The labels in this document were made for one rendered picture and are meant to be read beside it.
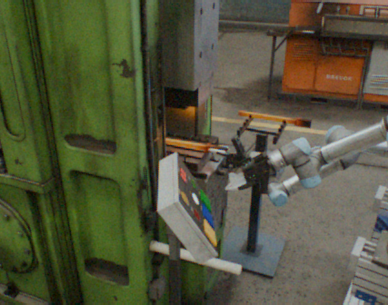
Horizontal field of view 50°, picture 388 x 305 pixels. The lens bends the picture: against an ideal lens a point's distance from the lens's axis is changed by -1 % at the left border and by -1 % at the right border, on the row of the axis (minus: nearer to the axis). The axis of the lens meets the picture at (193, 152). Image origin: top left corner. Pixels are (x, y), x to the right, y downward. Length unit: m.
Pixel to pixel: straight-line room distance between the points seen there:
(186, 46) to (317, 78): 3.90
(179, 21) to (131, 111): 0.41
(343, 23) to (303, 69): 0.75
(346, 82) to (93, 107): 4.16
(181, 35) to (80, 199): 0.93
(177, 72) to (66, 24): 0.48
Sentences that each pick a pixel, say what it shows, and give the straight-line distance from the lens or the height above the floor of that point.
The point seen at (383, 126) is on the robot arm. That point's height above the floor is 1.36.
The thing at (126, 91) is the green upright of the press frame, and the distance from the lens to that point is 1.64.
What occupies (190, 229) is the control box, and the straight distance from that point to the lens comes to 1.43.
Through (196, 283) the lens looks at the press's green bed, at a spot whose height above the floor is 0.21.
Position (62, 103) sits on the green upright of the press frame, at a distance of 1.89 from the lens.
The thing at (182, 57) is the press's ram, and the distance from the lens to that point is 1.78.
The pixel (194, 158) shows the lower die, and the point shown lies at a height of 0.98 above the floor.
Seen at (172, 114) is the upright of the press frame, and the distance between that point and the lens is 2.37.
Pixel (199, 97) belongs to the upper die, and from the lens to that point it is 1.88.
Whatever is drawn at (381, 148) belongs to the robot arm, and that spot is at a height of 1.05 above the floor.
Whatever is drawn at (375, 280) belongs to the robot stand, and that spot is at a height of 0.68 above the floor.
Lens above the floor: 1.98
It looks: 28 degrees down
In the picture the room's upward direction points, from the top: straight up
